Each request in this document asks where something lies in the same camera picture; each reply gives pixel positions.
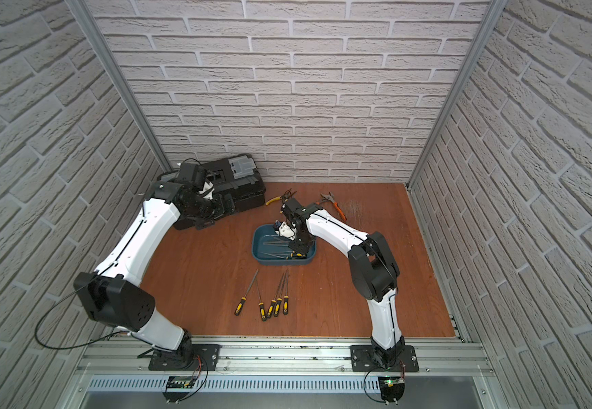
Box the controller board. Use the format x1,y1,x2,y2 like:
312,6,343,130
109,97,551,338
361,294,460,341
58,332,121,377
378,377,406,405
163,376,200,403

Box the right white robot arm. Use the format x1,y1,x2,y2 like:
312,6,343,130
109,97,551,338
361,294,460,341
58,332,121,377
277,199,405,368

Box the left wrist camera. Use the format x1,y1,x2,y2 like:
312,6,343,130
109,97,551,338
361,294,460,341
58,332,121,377
173,161,214,199

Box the left controller board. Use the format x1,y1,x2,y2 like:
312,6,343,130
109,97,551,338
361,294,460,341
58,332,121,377
163,376,200,403

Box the orange handled pliers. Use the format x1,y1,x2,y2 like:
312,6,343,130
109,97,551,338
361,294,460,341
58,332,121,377
317,192,347,223

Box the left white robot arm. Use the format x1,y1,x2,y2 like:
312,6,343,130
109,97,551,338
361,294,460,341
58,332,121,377
74,181,234,361

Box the teal plastic storage box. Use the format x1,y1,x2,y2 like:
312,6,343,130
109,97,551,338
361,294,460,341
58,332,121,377
252,224,317,266

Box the yellow handled pliers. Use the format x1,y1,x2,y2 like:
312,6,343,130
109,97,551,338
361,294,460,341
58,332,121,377
265,188,296,206

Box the black plastic toolbox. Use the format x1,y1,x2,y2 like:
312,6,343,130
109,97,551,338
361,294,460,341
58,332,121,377
145,154,266,230

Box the file yellow black handle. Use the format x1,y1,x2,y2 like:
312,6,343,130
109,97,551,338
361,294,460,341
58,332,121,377
282,269,290,315
264,252,307,260
267,274,284,319
263,236,290,243
260,240,289,247
273,270,288,318

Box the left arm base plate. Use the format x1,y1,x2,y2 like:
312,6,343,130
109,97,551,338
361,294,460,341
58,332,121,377
149,344,221,372

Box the right controller board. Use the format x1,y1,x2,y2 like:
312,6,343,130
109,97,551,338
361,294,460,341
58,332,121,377
378,377,406,405

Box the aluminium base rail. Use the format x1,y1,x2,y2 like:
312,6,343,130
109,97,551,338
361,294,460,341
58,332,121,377
69,337,495,396

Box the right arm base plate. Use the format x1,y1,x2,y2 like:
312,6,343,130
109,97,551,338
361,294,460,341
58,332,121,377
350,344,420,373

